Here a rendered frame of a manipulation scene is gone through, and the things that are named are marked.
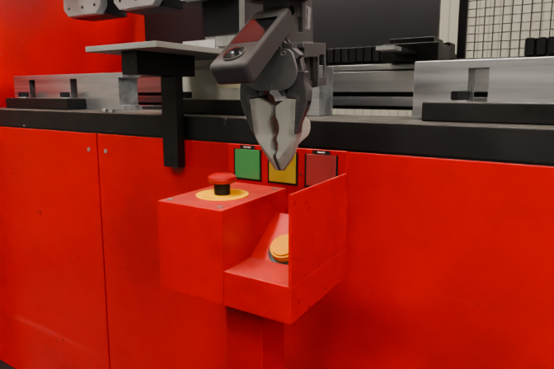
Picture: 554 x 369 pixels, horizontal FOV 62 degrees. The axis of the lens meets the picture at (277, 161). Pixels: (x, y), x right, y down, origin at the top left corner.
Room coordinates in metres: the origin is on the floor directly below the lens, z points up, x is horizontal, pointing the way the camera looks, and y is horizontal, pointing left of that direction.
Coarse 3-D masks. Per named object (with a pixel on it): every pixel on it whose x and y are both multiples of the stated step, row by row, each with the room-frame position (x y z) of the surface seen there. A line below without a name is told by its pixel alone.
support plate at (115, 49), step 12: (96, 48) 0.83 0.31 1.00; (108, 48) 0.81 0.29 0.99; (120, 48) 0.79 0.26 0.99; (132, 48) 0.78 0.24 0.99; (144, 48) 0.77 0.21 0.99; (156, 48) 0.77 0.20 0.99; (168, 48) 0.77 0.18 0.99; (180, 48) 0.79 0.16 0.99; (192, 48) 0.82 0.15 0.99; (204, 48) 0.84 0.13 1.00; (216, 48) 0.87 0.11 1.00
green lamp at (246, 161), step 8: (240, 152) 0.70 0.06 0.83; (248, 152) 0.70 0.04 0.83; (256, 152) 0.69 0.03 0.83; (240, 160) 0.70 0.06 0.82; (248, 160) 0.70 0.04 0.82; (256, 160) 0.69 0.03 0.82; (240, 168) 0.70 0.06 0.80; (248, 168) 0.70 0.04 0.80; (256, 168) 0.69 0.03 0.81; (240, 176) 0.70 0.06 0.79; (248, 176) 0.70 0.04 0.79; (256, 176) 0.69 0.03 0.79
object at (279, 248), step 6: (288, 234) 0.58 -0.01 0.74; (276, 240) 0.58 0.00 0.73; (282, 240) 0.58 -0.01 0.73; (288, 240) 0.57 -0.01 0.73; (270, 246) 0.57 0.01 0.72; (276, 246) 0.57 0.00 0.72; (282, 246) 0.57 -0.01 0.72; (288, 246) 0.56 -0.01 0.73; (270, 252) 0.57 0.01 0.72; (276, 252) 0.56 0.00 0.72; (282, 252) 0.56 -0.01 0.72; (288, 252) 0.56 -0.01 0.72; (276, 258) 0.56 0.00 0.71; (282, 258) 0.55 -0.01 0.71; (288, 258) 0.55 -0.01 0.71
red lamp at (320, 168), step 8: (312, 160) 0.64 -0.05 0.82; (320, 160) 0.64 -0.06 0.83; (328, 160) 0.63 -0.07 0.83; (312, 168) 0.64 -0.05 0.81; (320, 168) 0.64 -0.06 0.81; (328, 168) 0.63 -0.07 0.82; (312, 176) 0.64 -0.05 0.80; (320, 176) 0.63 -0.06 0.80; (328, 176) 0.63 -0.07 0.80; (312, 184) 0.64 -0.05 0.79
